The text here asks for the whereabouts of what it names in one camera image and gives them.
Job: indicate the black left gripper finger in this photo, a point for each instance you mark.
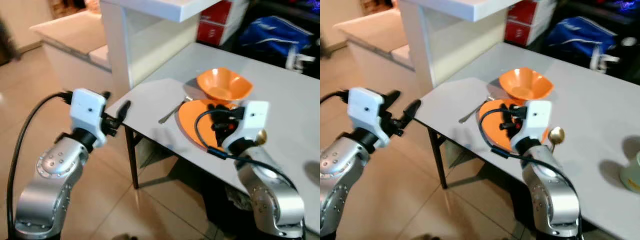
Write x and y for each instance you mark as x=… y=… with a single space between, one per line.
x=125 y=110
x=391 y=97
x=106 y=95
x=412 y=110

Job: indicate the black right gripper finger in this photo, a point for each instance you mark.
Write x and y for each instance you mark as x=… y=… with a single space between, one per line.
x=505 y=125
x=224 y=138
x=216 y=126
x=515 y=136

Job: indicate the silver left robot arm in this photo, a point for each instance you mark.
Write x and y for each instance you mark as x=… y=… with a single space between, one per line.
x=336 y=170
x=52 y=175

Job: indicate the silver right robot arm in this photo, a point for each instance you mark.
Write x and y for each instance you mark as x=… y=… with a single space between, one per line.
x=272 y=200
x=552 y=200

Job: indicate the orange plate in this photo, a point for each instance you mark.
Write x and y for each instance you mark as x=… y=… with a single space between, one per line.
x=492 y=125
x=190 y=122

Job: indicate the orange plastic bowl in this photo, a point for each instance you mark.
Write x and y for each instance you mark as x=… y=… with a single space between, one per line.
x=223 y=85
x=525 y=84

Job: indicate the silver metal fork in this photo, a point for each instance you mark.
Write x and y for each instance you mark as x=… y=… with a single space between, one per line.
x=470 y=115
x=170 y=115

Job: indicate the gold metal spoon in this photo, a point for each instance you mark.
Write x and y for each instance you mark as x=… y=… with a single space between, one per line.
x=556 y=134
x=261 y=136

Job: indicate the black table leg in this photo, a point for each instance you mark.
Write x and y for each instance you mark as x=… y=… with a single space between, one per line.
x=132 y=160
x=439 y=160

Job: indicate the white low counter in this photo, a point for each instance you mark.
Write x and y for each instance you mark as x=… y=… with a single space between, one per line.
x=75 y=40
x=372 y=35

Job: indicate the white shelf unit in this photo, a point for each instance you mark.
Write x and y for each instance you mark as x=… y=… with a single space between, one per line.
x=450 y=45
x=150 y=45

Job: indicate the blue bag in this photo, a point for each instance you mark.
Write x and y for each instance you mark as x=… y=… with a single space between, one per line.
x=275 y=35
x=580 y=34

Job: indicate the red and white box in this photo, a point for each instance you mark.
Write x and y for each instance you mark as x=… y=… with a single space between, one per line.
x=215 y=22
x=522 y=22

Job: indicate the pale green cup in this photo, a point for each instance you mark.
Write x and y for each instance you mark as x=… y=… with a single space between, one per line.
x=631 y=175

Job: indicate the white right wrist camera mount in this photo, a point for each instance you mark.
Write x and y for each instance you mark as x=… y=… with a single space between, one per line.
x=252 y=122
x=536 y=122

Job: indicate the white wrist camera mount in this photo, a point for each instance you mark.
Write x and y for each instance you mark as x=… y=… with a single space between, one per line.
x=252 y=122
x=365 y=107
x=536 y=122
x=86 y=110

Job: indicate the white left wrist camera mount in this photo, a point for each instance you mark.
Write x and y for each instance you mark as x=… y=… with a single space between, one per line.
x=365 y=107
x=86 y=110

